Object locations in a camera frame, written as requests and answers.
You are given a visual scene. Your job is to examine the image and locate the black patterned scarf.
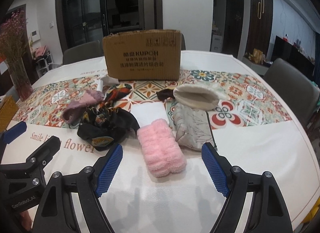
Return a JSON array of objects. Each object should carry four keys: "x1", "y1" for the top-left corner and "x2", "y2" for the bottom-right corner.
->
[{"x1": 77, "y1": 83, "x2": 140, "y2": 152}]

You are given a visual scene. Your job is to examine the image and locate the white tissue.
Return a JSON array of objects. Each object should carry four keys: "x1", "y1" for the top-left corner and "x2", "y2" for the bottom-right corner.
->
[{"x1": 130, "y1": 102, "x2": 169, "y2": 127}]

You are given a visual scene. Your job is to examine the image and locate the grey floral fabric pouch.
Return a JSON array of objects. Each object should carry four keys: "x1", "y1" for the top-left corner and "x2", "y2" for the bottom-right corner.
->
[{"x1": 173, "y1": 103, "x2": 217, "y2": 151}]

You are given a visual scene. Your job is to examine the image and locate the pink fluffy towel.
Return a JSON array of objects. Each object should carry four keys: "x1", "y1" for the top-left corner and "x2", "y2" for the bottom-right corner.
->
[{"x1": 137, "y1": 119, "x2": 187, "y2": 178}]

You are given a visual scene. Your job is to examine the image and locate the cream fleece pouch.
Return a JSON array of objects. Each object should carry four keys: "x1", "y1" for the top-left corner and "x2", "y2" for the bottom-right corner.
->
[{"x1": 173, "y1": 84, "x2": 220, "y2": 111}]

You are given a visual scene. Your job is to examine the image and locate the dark brown scrunchie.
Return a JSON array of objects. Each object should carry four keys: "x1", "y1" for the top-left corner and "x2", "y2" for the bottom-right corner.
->
[{"x1": 156, "y1": 89, "x2": 175, "y2": 101}]

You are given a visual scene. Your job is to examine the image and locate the brown cardboard box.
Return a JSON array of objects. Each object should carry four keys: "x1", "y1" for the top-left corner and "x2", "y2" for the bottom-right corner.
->
[{"x1": 103, "y1": 30, "x2": 182, "y2": 81}]

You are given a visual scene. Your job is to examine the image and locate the yellow woven box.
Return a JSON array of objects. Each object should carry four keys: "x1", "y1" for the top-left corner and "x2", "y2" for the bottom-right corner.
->
[{"x1": 0, "y1": 96, "x2": 18, "y2": 132}]

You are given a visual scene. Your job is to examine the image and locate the glass vase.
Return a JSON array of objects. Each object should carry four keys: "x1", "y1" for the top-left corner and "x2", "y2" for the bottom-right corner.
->
[{"x1": 5, "y1": 58, "x2": 34, "y2": 101}]

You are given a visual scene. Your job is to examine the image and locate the white shoe rack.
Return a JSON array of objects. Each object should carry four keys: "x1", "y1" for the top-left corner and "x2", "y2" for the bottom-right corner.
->
[{"x1": 35, "y1": 52, "x2": 61, "y2": 76}]

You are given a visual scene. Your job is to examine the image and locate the white crumpled paper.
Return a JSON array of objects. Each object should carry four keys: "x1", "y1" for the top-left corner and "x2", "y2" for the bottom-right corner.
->
[{"x1": 96, "y1": 76, "x2": 119, "y2": 92}]

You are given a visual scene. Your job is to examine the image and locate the pink dried flowers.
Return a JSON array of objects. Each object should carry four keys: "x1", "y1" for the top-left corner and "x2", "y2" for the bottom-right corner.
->
[{"x1": 1, "y1": 10, "x2": 28, "y2": 76}]

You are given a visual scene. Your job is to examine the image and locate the patterned white tablecloth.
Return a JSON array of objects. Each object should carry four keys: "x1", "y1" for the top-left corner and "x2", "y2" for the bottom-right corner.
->
[{"x1": 2, "y1": 50, "x2": 319, "y2": 232}]

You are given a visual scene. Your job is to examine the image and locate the grey chair far left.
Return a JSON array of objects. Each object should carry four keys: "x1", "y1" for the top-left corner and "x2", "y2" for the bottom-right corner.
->
[{"x1": 62, "y1": 41, "x2": 104, "y2": 65}]

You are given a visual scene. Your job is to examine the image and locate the grey chair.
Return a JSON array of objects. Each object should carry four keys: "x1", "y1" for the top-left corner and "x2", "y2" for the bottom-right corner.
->
[
  {"x1": 181, "y1": 34, "x2": 186, "y2": 51},
  {"x1": 263, "y1": 58, "x2": 319, "y2": 127},
  {"x1": 62, "y1": 41, "x2": 104, "y2": 65}
]

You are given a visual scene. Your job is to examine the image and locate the grey chair right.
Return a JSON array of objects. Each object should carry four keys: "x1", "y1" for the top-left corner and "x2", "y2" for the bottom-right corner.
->
[{"x1": 263, "y1": 58, "x2": 319, "y2": 127}]

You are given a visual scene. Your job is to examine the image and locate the white tv cabinet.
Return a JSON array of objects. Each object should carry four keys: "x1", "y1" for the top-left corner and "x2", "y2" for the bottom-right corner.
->
[{"x1": 242, "y1": 57, "x2": 268, "y2": 77}]

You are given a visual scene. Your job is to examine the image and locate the glass sliding door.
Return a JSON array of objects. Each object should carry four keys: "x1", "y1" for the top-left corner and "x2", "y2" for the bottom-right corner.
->
[{"x1": 55, "y1": 0, "x2": 163, "y2": 51}]

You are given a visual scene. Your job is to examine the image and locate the black television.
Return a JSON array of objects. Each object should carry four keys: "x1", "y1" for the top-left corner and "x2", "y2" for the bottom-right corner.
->
[{"x1": 271, "y1": 36, "x2": 315, "y2": 81}]

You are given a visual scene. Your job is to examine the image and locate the grey chair far middle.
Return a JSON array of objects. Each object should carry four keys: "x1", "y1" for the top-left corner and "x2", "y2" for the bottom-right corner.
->
[{"x1": 181, "y1": 34, "x2": 186, "y2": 51}]

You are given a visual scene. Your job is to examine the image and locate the dark wooden door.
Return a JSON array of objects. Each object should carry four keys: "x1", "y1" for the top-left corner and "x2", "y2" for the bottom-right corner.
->
[{"x1": 222, "y1": 0, "x2": 244, "y2": 58}]

